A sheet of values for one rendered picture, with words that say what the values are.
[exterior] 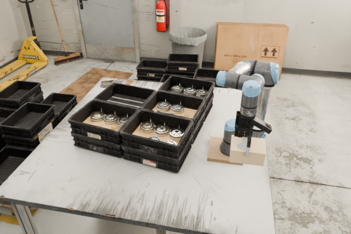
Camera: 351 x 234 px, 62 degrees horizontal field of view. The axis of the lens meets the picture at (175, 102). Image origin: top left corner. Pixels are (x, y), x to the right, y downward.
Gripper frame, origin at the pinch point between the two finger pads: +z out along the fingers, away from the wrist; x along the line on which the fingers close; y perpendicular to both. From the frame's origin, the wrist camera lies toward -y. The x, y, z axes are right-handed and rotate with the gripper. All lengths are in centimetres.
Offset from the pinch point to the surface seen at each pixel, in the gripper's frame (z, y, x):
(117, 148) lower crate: 30, 79, -22
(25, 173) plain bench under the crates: 40, 133, 2
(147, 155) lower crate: 30, 58, -18
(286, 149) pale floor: 111, -55, -143
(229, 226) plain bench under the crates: 40.2, 4.6, 16.2
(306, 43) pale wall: 60, -100, -343
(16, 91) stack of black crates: 61, 240, -126
